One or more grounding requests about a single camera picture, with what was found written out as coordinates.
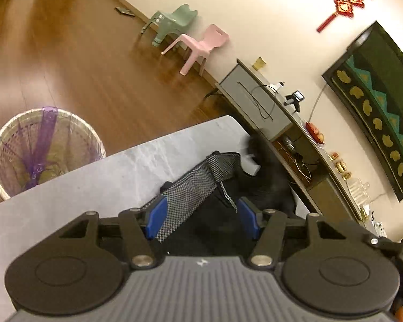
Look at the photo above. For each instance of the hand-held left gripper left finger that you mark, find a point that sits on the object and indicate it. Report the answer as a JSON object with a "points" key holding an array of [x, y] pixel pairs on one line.
{"points": [[156, 214]]}

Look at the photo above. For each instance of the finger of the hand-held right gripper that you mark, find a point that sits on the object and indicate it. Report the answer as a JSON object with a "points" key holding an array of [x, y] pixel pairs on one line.
{"points": [[386, 245]]}

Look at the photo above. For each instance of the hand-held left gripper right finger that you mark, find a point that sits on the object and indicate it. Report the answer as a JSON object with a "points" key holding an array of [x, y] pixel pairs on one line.
{"points": [[248, 216]]}

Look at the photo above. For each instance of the black pants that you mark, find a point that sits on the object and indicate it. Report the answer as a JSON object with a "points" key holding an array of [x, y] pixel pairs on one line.
{"points": [[205, 228]]}

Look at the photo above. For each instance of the white storage box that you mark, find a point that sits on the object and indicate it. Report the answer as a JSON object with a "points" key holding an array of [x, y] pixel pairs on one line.
{"points": [[377, 226]]}

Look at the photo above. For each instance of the gold tissue box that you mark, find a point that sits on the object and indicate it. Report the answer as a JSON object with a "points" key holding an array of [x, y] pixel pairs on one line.
{"points": [[365, 212]]}

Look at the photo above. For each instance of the group of glass cups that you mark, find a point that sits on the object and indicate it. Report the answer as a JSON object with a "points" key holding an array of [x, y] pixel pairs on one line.
{"points": [[359, 191]]}

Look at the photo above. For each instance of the small gold ornament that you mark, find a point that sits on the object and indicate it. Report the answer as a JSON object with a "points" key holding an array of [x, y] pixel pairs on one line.
{"points": [[335, 156], [347, 175]]}

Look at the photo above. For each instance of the silver round tin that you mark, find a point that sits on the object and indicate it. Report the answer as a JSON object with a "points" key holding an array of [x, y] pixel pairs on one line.
{"points": [[289, 143]]}

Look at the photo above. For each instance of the gold bowl ornament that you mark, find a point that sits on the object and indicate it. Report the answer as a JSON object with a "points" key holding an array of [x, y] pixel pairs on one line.
{"points": [[341, 166]]}

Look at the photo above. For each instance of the orange fruit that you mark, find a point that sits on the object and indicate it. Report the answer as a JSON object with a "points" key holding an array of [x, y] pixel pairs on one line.
{"points": [[315, 131], [320, 137]]}

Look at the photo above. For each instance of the red fruit plate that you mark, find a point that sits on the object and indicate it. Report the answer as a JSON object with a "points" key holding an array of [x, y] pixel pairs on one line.
{"points": [[311, 129]]}

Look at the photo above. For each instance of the long television cabinet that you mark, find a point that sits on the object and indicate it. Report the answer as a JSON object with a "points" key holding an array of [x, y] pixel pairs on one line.
{"points": [[252, 94]]}

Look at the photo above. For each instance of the black handheld device with screen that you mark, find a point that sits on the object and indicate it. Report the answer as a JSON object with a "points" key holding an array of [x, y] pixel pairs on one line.
{"points": [[294, 100]]}

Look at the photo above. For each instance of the white power strip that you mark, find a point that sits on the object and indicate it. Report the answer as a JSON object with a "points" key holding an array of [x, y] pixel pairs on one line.
{"points": [[277, 86]]}

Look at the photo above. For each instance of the patterned television cover cloth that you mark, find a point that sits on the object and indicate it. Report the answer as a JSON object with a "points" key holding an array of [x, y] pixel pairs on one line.
{"points": [[383, 107]]}

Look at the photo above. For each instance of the purple trash bag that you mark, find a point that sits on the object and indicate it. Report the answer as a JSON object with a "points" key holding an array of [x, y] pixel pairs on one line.
{"points": [[48, 124]]}

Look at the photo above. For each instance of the gold cup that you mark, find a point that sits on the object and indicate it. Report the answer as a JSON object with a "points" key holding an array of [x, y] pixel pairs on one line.
{"points": [[258, 63]]}

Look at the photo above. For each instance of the pink plastic child chair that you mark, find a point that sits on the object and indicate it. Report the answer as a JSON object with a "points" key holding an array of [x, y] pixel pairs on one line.
{"points": [[205, 42]]}

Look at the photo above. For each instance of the green plastic child chair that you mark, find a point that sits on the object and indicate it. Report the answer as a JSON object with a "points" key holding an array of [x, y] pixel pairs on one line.
{"points": [[174, 20]]}

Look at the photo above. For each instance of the dark remote control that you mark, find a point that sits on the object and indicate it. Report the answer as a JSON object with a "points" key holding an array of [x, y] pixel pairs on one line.
{"points": [[125, 11]]}

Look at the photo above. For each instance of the black wall television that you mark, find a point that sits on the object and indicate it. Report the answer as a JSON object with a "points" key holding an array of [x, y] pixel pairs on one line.
{"points": [[326, 74]]}

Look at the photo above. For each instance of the red knot wall ornament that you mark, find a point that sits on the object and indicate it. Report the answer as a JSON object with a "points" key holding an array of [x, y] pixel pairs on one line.
{"points": [[349, 3]]}

